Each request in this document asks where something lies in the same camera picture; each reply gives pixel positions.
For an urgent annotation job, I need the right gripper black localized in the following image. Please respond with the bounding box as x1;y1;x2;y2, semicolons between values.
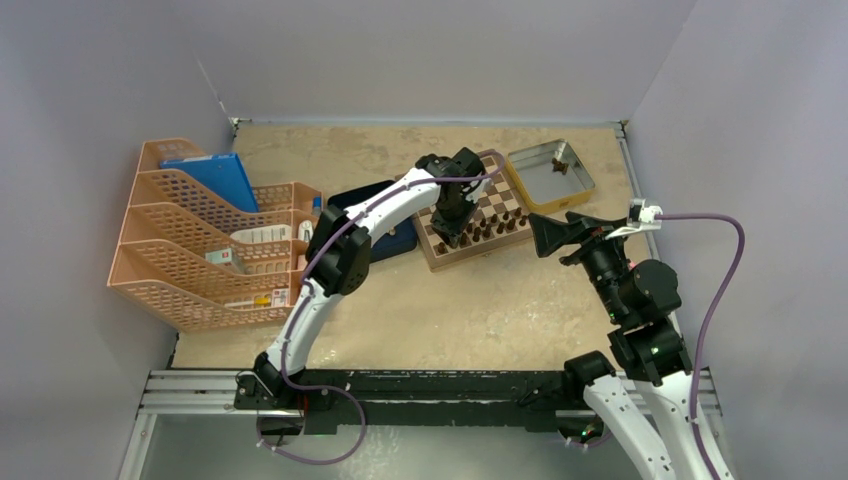
528;212;630;321

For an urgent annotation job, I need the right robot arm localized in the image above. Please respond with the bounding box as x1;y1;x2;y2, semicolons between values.
528;200;733;479

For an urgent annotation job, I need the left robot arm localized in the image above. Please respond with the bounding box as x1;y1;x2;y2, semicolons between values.
236;148;505;409

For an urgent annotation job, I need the wooden chess board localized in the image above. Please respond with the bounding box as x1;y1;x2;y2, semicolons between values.
412;170;532;272

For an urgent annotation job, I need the dark blue square tray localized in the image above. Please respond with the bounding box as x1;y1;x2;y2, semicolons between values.
325;180;418;263

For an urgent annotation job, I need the yellow metal tin tray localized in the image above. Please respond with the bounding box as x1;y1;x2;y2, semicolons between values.
506;139;596;214

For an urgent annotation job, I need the dark wooden pawn lying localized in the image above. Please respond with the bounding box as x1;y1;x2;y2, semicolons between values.
551;157;569;175

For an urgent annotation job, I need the blue folder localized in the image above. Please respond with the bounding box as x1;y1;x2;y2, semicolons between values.
159;152;259;213

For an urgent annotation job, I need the peach file rack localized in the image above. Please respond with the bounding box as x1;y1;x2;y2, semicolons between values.
107;138;321;332

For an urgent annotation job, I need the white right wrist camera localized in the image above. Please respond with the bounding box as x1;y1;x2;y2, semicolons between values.
605;198;664;240

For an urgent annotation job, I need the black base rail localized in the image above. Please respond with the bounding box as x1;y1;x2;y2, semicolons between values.
139;367;723;439

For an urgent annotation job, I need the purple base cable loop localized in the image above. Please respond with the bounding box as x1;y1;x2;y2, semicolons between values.
254;384;370;466

